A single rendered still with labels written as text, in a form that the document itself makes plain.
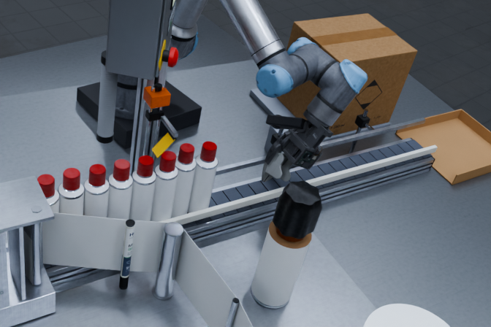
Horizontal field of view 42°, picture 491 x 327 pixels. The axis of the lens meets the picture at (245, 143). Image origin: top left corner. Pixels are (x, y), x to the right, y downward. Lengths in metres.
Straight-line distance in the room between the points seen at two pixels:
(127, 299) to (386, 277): 0.64
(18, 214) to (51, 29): 2.91
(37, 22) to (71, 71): 2.00
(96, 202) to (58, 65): 0.84
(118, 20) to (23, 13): 3.00
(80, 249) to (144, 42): 0.43
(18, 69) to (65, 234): 0.89
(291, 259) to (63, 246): 0.45
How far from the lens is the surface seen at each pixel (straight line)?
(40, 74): 2.05
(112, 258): 1.32
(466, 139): 2.22
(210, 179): 1.44
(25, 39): 3.88
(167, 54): 1.21
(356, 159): 1.84
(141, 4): 1.15
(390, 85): 1.99
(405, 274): 1.64
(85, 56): 2.15
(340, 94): 1.49
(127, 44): 1.19
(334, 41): 1.88
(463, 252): 1.78
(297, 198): 1.19
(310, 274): 1.48
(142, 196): 1.38
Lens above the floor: 1.95
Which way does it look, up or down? 37 degrees down
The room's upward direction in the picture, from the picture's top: 13 degrees clockwise
